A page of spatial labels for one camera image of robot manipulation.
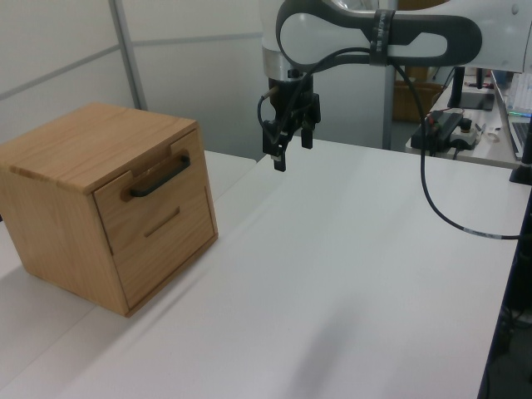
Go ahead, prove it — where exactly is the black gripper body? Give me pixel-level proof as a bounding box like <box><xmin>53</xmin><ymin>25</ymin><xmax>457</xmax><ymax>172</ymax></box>
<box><xmin>268</xmin><ymin>76</ymin><xmax>322</xmax><ymax>126</ymax></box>

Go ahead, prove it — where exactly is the wooden drawer with black handle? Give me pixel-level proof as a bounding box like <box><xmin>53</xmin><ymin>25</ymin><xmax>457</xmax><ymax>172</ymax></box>
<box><xmin>93</xmin><ymin>127</ymin><xmax>209</xmax><ymax>255</ymax></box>

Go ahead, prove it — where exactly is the wooden drawer with slot pull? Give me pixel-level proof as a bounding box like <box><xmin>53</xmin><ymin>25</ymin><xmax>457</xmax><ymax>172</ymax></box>
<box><xmin>110</xmin><ymin>185</ymin><xmax>220</xmax><ymax>313</ymax></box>

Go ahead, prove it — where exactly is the open laptop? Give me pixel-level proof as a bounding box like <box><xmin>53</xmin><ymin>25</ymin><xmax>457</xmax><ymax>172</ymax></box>
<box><xmin>490</xmin><ymin>70</ymin><xmax>532</xmax><ymax>161</ymax></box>

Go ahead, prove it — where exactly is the wooden drawer cabinet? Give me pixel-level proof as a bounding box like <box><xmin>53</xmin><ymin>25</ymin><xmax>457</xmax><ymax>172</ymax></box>
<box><xmin>0</xmin><ymin>102</ymin><xmax>220</xmax><ymax>319</ymax></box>

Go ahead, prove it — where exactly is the cardboard box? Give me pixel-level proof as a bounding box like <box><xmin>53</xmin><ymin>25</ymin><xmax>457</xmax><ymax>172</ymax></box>
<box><xmin>392</xmin><ymin>66</ymin><xmax>446</xmax><ymax>124</ymax></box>

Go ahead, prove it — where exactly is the black electronics box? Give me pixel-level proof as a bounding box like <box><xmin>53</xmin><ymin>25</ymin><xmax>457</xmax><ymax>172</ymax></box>
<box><xmin>411</xmin><ymin>111</ymin><xmax>463</xmax><ymax>153</ymax></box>

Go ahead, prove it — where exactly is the black monitor stand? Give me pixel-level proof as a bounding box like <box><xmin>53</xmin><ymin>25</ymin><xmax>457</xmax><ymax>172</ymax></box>
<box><xmin>447</xmin><ymin>66</ymin><xmax>496</xmax><ymax>112</ymax></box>

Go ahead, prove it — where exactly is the grey emergency stop button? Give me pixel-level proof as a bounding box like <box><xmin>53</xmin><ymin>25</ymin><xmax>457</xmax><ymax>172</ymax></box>
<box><xmin>451</xmin><ymin>118</ymin><xmax>480</xmax><ymax>153</ymax></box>

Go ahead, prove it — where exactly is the grey side desk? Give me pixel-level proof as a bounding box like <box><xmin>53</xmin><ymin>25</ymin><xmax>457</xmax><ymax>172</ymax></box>
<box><xmin>405</xmin><ymin>89</ymin><xmax>532</xmax><ymax>171</ymax></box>

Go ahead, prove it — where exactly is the black clamped pole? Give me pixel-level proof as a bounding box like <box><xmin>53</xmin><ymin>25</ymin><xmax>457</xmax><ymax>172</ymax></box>
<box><xmin>510</xmin><ymin>124</ymin><xmax>532</xmax><ymax>186</ymax></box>

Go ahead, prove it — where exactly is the black velcro strap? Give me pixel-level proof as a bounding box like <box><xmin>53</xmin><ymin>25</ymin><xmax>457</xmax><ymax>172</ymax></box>
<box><xmin>368</xmin><ymin>7</ymin><xmax>394</xmax><ymax>67</ymax></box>

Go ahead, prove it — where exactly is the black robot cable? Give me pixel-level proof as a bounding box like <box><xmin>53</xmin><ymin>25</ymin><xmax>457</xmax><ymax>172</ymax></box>
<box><xmin>256</xmin><ymin>44</ymin><xmax>523</xmax><ymax>241</ymax></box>

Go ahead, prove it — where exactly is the grey partition post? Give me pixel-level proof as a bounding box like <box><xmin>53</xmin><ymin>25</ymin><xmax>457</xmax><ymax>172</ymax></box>
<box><xmin>110</xmin><ymin>0</ymin><xmax>149</xmax><ymax>113</ymax></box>

